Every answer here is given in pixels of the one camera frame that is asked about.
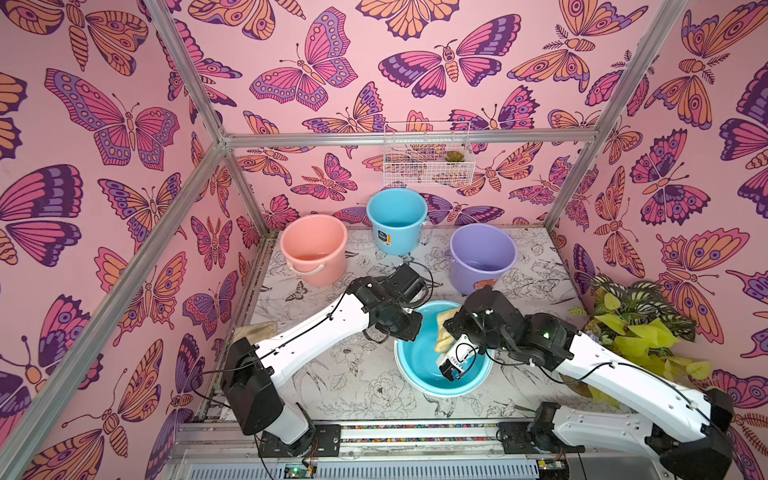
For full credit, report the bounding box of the yellow microfiber cloth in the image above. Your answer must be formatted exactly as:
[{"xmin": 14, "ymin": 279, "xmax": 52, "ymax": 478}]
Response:
[{"xmin": 434, "ymin": 308, "xmax": 459, "ymax": 354}]

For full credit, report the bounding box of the purple plastic bucket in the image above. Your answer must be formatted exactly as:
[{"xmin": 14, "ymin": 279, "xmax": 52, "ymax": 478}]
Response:
[{"xmin": 449, "ymin": 224, "xmax": 518, "ymax": 295}]

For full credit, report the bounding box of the blue bucket white handle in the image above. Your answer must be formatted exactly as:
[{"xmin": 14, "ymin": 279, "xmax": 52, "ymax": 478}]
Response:
[{"xmin": 395, "ymin": 300, "xmax": 493, "ymax": 398}]

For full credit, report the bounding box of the pink plastic bucket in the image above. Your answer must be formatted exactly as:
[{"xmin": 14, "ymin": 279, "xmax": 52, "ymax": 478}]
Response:
[{"xmin": 279, "ymin": 214, "xmax": 348, "ymax": 287}]

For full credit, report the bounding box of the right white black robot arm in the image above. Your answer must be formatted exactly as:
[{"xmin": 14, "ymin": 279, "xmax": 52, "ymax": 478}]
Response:
[{"xmin": 438, "ymin": 286, "xmax": 734, "ymax": 479}]

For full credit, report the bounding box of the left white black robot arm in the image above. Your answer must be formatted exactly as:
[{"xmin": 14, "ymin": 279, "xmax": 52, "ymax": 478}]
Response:
[{"xmin": 220, "ymin": 264, "xmax": 432, "ymax": 457}]

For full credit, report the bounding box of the beige worn cloth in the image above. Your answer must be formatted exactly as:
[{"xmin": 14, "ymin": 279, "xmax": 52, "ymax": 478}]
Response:
[{"xmin": 229, "ymin": 321, "xmax": 277, "ymax": 354}]

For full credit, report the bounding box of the green leafy potted plant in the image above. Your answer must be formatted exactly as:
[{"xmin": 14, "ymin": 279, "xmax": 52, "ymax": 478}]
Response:
[{"xmin": 574, "ymin": 272, "xmax": 740, "ymax": 398}]

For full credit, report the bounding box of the small green succulent plant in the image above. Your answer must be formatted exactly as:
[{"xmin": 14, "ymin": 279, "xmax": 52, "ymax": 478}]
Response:
[{"xmin": 444, "ymin": 151, "xmax": 465, "ymax": 163}]

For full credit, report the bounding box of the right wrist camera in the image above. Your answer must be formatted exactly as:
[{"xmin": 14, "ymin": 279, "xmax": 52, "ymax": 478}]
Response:
[{"xmin": 437, "ymin": 345, "xmax": 476, "ymax": 382}]

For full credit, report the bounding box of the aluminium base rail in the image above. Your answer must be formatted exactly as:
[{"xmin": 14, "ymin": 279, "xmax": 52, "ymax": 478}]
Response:
[{"xmin": 160, "ymin": 419, "xmax": 673, "ymax": 479}]

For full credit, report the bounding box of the white wire wall basket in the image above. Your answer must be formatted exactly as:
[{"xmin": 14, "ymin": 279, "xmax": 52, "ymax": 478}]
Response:
[{"xmin": 380, "ymin": 122, "xmax": 476, "ymax": 189}]

